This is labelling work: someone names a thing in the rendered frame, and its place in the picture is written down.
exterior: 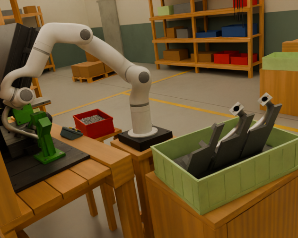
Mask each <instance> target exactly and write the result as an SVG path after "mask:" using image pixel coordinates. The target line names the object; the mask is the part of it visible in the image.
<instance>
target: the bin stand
mask: <svg viewBox="0 0 298 238"><path fill-rule="evenodd" d="M114 129H115V132H114V133H111V134H108V135H106V136H102V137H99V138H96V139H95V140H97V141H99V142H102V143H104V140H106V139H108V138H110V137H113V136H114V138H113V139H114V140H116V139H118V134H119V133H121V132H122V130H121V129H119V128H116V127H114ZM100 189H101V194H102V199H103V203H104V207H105V213H106V217H107V221H108V226H109V229H110V230H111V231H114V230H116V229H117V224H116V220H115V215H114V209H113V204H115V203H116V201H115V196H114V190H113V187H112V186H110V185H108V184H106V183H104V184H101V185H100ZM86 198H87V202H88V207H89V211H90V215H91V216H93V217H95V216H96V215H98V212H97V208H96V203H95V199H94V194H93V190H91V191H89V192H87V193H86Z"/></svg>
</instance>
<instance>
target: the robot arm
mask: <svg viewBox="0 0 298 238"><path fill-rule="evenodd" d="M55 43H71V44H76V45H77V46H78V47H80V48H81V49H83V50H85V51H86V52H88V53H90V54H91V55H93V56H94V57H96V58H98V59H99V60H100V61H102V62H103V63H105V64H106V65H107V66H109V67H110V68H111V69H113V70H114V71H115V72H116V73H117V74H118V75H119V76H120V77H121V78H122V79H123V80H124V81H126V82H127V83H129V84H131V85H132V89H131V94H130V97H129V101H130V109H131V120H132V128H133V129H131V130H130V131H128V136H130V137H133V138H145V137H149V136H153V135H155V134H156V133H157V132H158V129H157V128H155V127H153V123H152V122H151V116H150V107H149V91H150V88H151V83H152V78H151V74H150V72H149V70H148V69H147V68H145V67H143V66H138V65H135V64H133V63H131V62H130V61H128V60H127V59H126V58H125V57H124V56H123V55H122V54H121V53H119V52H118V51H117V50H116V49H114V48H113V47H112V46H110V45H109V44H107V43H106V42H104V41H102V40H101V39H99V38H97V37H95V36H94V35H93V32H92V30H91V29H90V28H89V27H88V26H86V25H82V24H74V23H47V24H45V25H43V26H42V27H41V29H40V31H39V33H38V35H37V38H36V40H35V43H34V45H33V47H32V50H31V52H30V55H29V57H28V60H27V62H26V65H25V66H24V67H22V68H19V69H16V70H13V71H11V72H10V73H8V74H7V75H6V76H5V77H4V79H3V80H2V83H1V85H0V100H1V101H3V103H4V107H6V106H10V107H11V110H12V109H16V110H23V107H24V106H25V105H27V104H29V103H31V102H32V101H33V100H34V93H33V91H32V90H31V89H29V88H27V87H23V88H20V89H19V88H15V87H12V86H11V85H12V83H13V82H14V80H16V79H17V78H20V77H33V78H39V77H40V76H41V74H42V72H43V70H44V67H45V65H46V63H47V61H48V59H49V56H50V54H51V51H52V49H53V46H54V44H55Z"/></svg>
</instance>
